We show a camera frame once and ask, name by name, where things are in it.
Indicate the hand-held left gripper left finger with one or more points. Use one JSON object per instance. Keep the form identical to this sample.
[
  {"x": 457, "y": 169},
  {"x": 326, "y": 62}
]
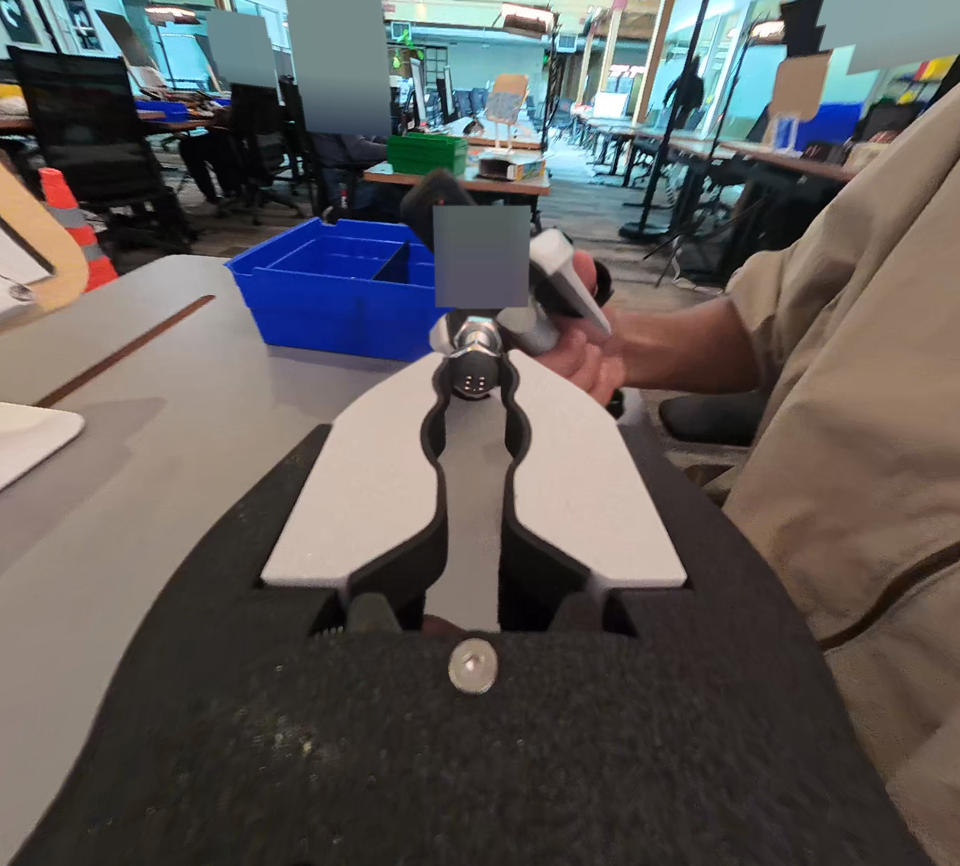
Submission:
[{"x": 352, "y": 491}]

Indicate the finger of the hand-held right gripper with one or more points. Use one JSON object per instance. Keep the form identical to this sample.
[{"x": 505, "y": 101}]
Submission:
[
  {"x": 442, "y": 337},
  {"x": 529, "y": 331}
]

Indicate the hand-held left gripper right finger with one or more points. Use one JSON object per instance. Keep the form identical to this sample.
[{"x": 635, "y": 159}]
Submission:
[{"x": 592, "y": 491}]

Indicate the silver hex nut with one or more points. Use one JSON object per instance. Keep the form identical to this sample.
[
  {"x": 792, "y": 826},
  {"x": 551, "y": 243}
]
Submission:
[{"x": 476, "y": 335}]

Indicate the silver hex bolt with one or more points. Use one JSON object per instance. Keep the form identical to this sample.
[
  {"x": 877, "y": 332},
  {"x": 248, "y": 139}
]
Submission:
[{"x": 474, "y": 382}]

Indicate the blue divided plastic bin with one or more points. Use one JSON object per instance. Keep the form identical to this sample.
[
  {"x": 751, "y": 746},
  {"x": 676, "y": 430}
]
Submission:
[{"x": 315, "y": 311}]

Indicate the person's right forearm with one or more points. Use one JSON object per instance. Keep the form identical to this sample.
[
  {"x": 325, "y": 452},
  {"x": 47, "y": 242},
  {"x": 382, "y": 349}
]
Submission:
[{"x": 690, "y": 348}]

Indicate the person's right hand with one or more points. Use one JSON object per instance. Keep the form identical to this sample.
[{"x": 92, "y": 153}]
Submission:
[{"x": 592, "y": 363}]

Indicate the wooden top work table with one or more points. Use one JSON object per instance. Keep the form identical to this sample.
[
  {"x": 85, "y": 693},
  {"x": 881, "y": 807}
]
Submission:
[
  {"x": 450, "y": 182},
  {"x": 787, "y": 161}
]

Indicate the green plastic bin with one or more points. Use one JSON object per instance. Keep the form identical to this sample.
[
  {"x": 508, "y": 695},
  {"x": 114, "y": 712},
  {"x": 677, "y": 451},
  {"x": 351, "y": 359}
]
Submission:
[{"x": 427, "y": 157}]

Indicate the cardboard box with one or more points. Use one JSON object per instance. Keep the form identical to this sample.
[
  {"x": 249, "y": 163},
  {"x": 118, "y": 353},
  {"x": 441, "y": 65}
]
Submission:
[{"x": 510, "y": 168}]

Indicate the tan board on stand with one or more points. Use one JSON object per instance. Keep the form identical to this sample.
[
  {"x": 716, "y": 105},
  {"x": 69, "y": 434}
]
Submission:
[{"x": 508, "y": 93}]

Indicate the black chair armrest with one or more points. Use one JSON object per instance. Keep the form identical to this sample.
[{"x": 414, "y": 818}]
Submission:
[{"x": 705, "y": 416}]

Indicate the black office chair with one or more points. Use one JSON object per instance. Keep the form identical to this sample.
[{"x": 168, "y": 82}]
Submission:
[
  {"x": 255, "y": 131},
  {"x": 75, "y": 116}
]

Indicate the orange traffic cone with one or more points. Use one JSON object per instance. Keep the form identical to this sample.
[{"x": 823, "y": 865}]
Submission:
[{"x": 82, "y": 243}]

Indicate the instruction board on white stand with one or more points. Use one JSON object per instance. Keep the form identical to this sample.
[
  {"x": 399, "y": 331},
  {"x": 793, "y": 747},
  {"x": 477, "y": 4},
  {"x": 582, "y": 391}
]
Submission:
[{"x": 64, "y": 258}]

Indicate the printed instruction sheet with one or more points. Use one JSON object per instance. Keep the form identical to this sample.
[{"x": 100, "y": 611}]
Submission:
[{"x": 15, "y": 262}]

